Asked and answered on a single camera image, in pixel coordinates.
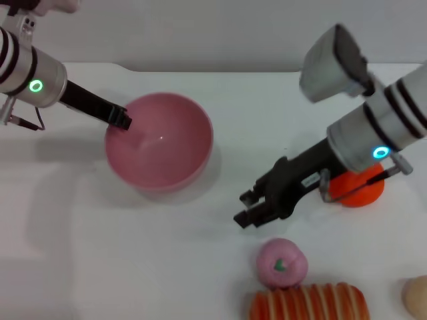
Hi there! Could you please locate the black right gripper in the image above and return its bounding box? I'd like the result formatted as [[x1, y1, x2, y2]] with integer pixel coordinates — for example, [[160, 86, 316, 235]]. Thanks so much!
[[233, 136, 338, 230]]

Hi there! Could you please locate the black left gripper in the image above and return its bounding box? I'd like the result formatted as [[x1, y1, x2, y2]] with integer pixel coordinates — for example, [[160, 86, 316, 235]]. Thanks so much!
[[61, 79, 133, 131]]

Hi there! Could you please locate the pink plastic bowl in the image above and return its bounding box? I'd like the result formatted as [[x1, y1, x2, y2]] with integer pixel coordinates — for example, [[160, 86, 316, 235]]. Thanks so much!
[[105, 92, 215, 193]]

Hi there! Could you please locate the pink toy peach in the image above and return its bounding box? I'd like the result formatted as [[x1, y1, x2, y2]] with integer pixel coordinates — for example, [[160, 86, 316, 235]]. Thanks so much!
[[256, 237, 308, 289]]

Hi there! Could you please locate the orange toy tangerine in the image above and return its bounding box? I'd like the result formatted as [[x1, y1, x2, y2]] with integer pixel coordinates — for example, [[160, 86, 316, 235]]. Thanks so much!
[[328, 162, 385, 209]]

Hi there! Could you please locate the orange white striped toy bread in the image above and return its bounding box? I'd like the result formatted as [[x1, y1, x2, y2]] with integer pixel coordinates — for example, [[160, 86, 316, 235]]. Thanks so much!
[[249, 282, 370, 320]]

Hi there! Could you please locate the beige round toy bun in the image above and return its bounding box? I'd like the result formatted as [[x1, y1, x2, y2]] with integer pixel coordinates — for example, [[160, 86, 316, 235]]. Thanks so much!
[[402, 275, 427, 318]]

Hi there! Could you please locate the thin right wrist cable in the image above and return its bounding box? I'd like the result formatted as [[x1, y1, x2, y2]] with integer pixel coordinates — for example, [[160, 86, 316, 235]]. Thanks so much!
[[318, 151, 413, 205]]

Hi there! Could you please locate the grey right wrist camera housing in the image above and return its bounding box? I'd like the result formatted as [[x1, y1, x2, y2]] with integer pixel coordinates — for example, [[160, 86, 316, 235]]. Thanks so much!
[[299, 23, 377, 103]]

